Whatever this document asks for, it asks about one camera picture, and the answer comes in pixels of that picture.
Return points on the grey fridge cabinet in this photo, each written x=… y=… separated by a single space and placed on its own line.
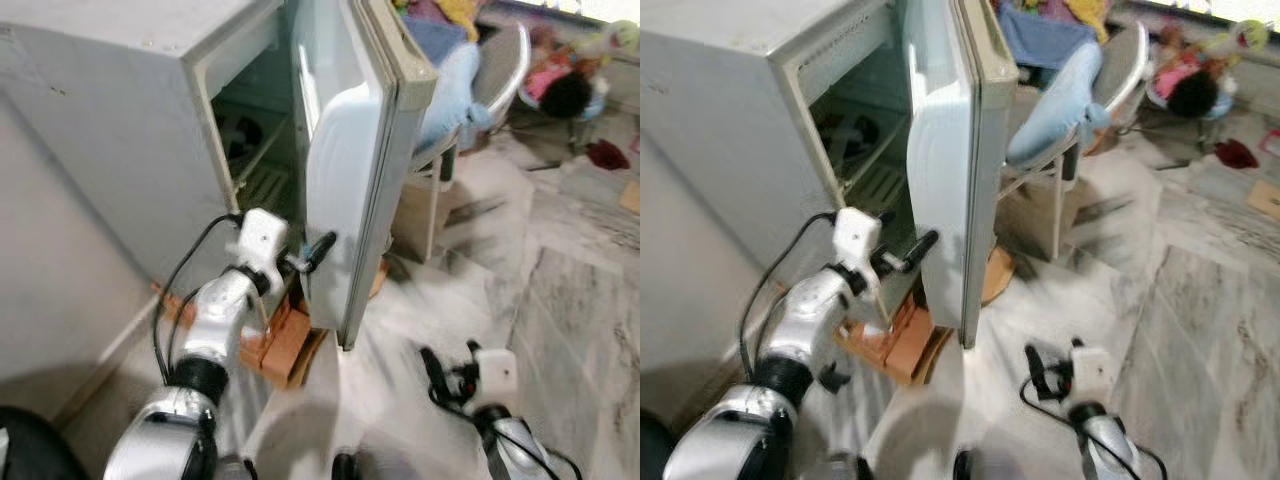
x=720 y=130
x=100 y=120

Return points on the white folding chair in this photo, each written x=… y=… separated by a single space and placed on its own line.
x=1125 y=65
x=505 y=70

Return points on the flat tan box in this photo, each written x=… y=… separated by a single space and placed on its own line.
x=1266 y=200
x=632 y=198

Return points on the grey fridge door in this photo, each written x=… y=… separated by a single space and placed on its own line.
x=945 y=150
x=350 y=150

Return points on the red brick stack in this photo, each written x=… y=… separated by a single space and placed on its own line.
x=285 y=345
x=905 y=350

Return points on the grey robot leg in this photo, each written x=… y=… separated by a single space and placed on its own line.
x=232 y=470
x=345 y=468
x=838 y=470
x=964 y=468

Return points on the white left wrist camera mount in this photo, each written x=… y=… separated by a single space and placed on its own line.
x=260 y=238
x=858 y=240

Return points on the black bowl with tape cross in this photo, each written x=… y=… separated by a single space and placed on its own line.
x=240 y=135
x=860 y=130

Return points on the grey left robot leg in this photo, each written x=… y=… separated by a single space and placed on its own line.
x=838 y=470
x=232 y=470

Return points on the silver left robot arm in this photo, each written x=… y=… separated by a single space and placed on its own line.
x=805 y=320
x=220 y=320

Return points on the yellow cloth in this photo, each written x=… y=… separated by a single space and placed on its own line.
x=460 y=15
x=1085 y=15

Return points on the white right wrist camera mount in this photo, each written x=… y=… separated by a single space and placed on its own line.
x=495 y=375
x=1092 y=372

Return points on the dark blue cloth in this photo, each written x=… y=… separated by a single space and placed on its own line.
x=435 y=38
x=1035 y=40

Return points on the tall brown cardboard box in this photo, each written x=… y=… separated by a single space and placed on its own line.
x=1025 y=210
x=412 y=215

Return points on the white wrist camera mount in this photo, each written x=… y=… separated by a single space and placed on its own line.
x=260 y=238
x=1092 y=372
x=858 y=240
x=495 y=375

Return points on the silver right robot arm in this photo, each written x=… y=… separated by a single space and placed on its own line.
x=1105 y=440
x=515 y=445

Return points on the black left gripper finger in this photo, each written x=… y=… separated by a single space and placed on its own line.
x=922 y=248
x=320 y=250

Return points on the dark red cloth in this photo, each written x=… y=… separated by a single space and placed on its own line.
x=1237 y=153
x=607 y=155

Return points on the grey right robot leg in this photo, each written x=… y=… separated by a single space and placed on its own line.
x=964 y=468
x=345 y=468

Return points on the light blue cloth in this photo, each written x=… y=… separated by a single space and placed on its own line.
x=1060 y=105
x=450 y=95

